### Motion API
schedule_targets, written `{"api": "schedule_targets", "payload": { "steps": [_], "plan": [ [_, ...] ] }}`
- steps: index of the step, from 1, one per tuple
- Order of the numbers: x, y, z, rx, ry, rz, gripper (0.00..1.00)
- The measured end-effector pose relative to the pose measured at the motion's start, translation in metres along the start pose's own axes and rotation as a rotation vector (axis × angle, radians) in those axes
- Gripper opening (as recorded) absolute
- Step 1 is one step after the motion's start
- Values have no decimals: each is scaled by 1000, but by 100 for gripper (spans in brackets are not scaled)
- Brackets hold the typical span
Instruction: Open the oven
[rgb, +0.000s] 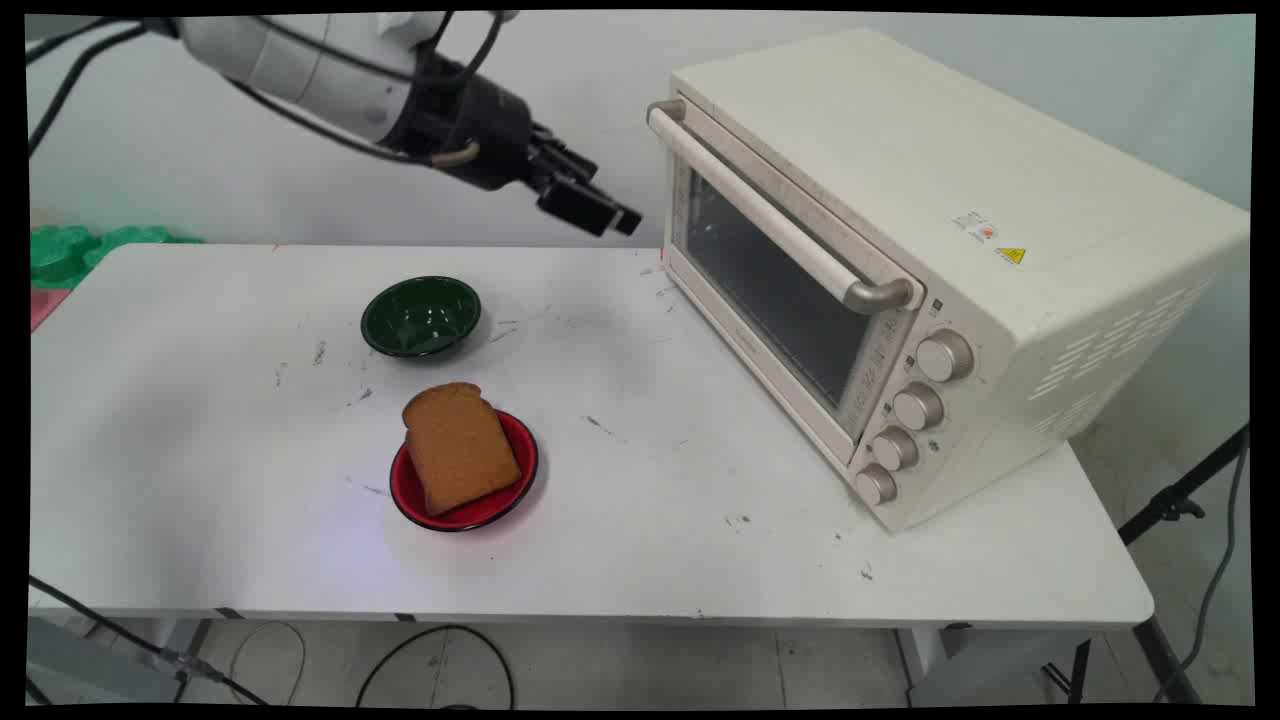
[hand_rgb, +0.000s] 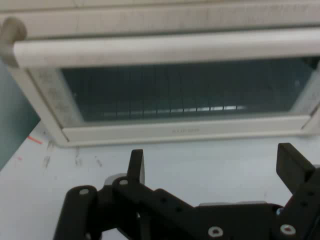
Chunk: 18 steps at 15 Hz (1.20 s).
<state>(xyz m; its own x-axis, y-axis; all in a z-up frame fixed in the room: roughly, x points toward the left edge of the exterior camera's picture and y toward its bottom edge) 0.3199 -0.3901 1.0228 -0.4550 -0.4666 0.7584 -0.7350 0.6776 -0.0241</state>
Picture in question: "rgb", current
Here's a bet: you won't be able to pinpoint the brown bread slice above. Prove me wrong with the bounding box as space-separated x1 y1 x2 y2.
402 382 523 518

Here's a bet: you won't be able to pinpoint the black looped floor cable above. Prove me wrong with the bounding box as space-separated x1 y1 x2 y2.
355 625 517 710

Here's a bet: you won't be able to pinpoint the white table leg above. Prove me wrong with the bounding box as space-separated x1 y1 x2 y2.
895 624 1093 707

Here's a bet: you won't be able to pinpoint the black cable behind arm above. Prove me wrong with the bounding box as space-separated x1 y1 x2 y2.
27 18 153 158

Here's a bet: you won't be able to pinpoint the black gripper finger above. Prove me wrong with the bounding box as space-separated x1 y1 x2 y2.
537 170 620 239
530 122 644 237

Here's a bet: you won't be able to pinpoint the black floor cable with connector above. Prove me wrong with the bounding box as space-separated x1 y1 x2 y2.
28 575 287 707

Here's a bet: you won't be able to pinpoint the pink foam mat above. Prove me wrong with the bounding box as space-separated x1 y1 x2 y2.
30 288 73 333

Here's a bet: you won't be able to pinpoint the black tripod stand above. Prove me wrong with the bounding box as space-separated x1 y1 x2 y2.
1043 424 1251 706

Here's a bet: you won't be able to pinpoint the cream toaster oven body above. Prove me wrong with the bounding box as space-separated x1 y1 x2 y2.
647 28 1251 533

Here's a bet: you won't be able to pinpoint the dark green bowl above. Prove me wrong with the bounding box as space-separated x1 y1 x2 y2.
360 276 482 360

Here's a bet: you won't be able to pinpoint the grey hanging cable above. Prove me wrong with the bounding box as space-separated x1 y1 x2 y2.
1153 440 1250 703

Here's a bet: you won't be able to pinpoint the red plate with black rim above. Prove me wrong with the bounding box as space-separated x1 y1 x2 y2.
389 408 540 533

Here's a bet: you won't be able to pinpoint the thin grey looped cable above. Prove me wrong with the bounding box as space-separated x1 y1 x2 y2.
227 620 307 703

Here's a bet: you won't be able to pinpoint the silver oven knob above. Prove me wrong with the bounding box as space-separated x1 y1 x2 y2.
892 382 946 433
916 330 975 384
855 463 899 507
871 427 920 472

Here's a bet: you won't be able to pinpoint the oven glass door with handle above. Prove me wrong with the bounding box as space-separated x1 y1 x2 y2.
647 98 926 467

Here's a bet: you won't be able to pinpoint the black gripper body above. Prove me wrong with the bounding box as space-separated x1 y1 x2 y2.
385 55 548 192

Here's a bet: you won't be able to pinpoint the green plastic objects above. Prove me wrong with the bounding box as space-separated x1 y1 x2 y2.
30 225 206 292

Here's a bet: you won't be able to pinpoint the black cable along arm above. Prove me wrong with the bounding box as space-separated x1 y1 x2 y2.
228 12 507 167

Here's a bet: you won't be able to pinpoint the grey table leg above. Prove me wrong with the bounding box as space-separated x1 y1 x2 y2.
27 614 213 707

